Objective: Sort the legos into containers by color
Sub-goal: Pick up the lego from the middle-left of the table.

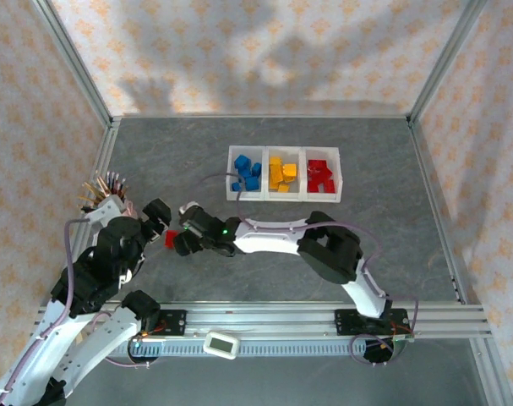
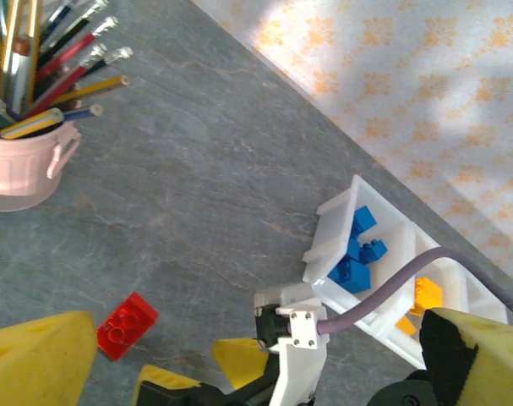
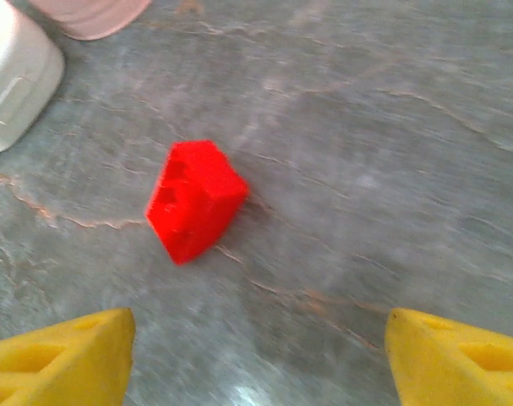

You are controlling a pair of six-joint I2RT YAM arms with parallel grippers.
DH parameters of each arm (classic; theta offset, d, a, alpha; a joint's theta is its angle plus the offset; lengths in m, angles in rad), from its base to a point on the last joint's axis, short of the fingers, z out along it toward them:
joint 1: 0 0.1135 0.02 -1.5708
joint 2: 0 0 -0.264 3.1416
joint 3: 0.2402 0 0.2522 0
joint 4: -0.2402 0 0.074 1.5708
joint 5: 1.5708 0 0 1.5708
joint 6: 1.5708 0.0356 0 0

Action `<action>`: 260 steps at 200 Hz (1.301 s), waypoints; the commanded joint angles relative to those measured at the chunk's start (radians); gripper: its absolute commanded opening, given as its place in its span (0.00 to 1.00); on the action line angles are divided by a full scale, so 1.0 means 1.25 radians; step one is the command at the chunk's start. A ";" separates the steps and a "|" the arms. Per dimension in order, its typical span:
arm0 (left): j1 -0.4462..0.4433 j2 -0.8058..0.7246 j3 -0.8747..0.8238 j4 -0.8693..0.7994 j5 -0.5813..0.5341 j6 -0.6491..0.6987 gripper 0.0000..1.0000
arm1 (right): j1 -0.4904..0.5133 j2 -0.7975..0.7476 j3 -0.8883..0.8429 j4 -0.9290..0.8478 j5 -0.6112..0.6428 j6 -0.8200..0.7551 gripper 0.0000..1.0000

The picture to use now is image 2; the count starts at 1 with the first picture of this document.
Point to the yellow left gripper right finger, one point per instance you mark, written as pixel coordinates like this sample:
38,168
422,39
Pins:
497,368

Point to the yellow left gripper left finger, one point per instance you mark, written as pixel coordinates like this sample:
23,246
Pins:
32,368

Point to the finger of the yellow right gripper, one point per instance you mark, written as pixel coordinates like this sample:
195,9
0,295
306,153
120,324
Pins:
163,378
243,359

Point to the yellow lego brick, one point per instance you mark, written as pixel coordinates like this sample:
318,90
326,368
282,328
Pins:
427,296
407,325

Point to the blue lego brick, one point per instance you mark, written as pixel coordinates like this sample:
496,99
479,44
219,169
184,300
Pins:
351,277
351,248
372,250
364,220

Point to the red lego brick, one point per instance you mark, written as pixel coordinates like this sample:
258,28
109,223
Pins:
127,325

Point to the translucent white plastic bin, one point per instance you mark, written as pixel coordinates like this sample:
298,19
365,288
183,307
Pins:
336,228
391,308
484,296

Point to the pink metal pencil cup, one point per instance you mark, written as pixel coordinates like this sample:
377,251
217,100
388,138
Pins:
15,169

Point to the striped yellow white pencil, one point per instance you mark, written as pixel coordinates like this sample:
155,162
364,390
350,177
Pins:
32,123

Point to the blue pencil white end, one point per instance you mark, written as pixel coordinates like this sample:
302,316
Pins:
80,113

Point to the silver pen copper band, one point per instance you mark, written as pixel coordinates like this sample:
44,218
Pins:
17,76

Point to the black pencil foil end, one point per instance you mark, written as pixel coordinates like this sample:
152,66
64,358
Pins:
118,56
66,31

